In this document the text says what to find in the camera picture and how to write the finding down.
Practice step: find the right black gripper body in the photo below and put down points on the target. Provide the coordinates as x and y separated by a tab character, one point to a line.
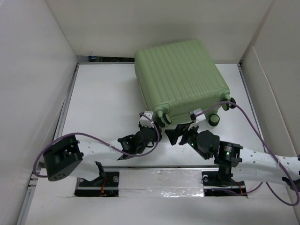
190	137

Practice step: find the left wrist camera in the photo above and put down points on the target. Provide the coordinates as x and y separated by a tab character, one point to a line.
146	119

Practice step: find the green hard-shell suitcase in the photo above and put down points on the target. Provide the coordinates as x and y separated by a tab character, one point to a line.
178	78

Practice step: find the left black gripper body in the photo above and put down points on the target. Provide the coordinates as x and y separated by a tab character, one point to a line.
154	138

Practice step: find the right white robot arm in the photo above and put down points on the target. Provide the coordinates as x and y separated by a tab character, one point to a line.
235	162

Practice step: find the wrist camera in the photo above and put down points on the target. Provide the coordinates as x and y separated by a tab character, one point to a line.
146	119
196	118

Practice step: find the metal base rail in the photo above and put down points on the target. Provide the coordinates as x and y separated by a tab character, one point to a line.
170	183

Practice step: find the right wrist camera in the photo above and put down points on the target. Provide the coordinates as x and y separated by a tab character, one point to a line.
196	118

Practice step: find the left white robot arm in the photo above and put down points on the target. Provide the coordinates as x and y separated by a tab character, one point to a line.
68	156

